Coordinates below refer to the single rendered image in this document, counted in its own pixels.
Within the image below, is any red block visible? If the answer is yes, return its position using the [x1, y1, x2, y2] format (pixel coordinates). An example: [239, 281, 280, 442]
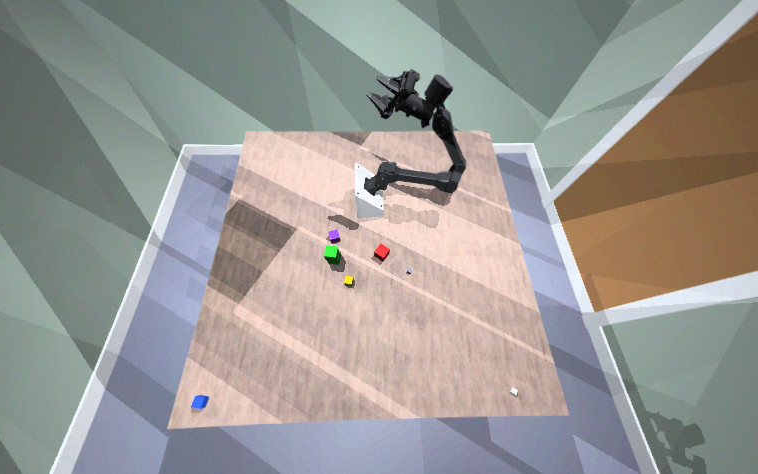
[374, 244, 390, 261]

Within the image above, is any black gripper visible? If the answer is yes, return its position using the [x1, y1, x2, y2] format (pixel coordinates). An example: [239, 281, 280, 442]
[367, 70, 421, 119]

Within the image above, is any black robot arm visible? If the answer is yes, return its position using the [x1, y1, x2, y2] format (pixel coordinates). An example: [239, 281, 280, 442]
[364, 74, 466, 196]

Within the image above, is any blue cube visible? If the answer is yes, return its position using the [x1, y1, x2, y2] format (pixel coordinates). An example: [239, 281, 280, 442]
[191, 395, 209, 409]

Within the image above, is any small purple block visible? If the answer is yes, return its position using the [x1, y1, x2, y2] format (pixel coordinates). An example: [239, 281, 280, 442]
[328, 229, 341, 243]

